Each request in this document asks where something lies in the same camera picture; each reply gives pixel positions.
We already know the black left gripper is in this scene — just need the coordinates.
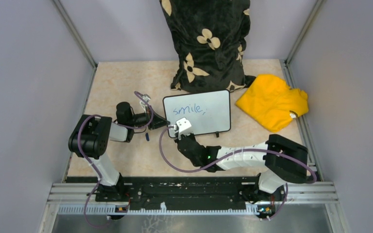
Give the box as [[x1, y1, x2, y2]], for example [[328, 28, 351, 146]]
[[129, 105, 170, 130]]

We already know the small whiteboard black frame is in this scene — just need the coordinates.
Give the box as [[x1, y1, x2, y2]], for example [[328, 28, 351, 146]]
[[163, 90, 231, 135]]

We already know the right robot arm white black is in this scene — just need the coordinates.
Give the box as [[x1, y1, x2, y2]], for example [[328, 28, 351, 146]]
[[175, 134, 308, 200]]

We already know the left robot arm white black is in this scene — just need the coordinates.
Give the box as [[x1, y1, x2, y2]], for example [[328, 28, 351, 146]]
[[68, 102, 170, 201]]

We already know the yellow folded garment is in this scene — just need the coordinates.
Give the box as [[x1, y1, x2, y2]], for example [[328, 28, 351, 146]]
[[236, 74, 309, 133]]

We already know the black floral plush blanket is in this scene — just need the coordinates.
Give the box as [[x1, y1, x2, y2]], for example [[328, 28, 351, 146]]
[[159, 0, 255, 93]]

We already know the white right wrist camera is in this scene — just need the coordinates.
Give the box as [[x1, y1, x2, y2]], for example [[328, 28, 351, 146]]
[[174, 117, 193, 140]]

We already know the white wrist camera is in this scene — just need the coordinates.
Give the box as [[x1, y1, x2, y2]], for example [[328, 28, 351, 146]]
[[174, 117, 193, 140], [139, 94, 151, 111]]

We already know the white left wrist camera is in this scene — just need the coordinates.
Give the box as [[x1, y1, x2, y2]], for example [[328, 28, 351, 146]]
[[139, 94, 151, 111]]

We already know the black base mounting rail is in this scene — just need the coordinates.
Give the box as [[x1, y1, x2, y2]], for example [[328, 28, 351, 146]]
[[64, 176, 284, 219]]

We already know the right aluminium frame post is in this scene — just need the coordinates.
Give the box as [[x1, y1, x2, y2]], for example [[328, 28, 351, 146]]
[[285, 0, 326, 66]]

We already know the aluminium frame post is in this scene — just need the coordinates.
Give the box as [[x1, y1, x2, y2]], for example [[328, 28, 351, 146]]
[[285, 0, 326, 66], [51, 0, 98, 69]]

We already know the left aluminium frame post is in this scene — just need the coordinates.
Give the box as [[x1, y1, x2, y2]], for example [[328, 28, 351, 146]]
[[51, 0, 98, 69]]

